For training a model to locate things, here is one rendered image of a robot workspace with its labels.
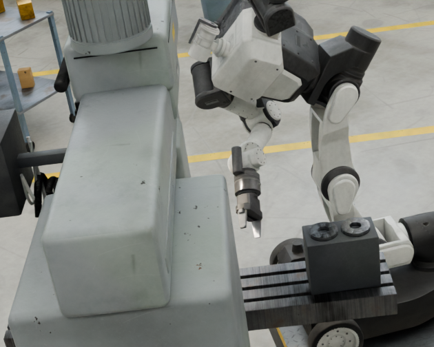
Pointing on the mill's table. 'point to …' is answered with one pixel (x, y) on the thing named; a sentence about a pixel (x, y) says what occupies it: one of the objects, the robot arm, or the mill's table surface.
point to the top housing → (129, 58)
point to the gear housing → (176, 90)
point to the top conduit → (61, 84)
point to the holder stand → (342, 255)
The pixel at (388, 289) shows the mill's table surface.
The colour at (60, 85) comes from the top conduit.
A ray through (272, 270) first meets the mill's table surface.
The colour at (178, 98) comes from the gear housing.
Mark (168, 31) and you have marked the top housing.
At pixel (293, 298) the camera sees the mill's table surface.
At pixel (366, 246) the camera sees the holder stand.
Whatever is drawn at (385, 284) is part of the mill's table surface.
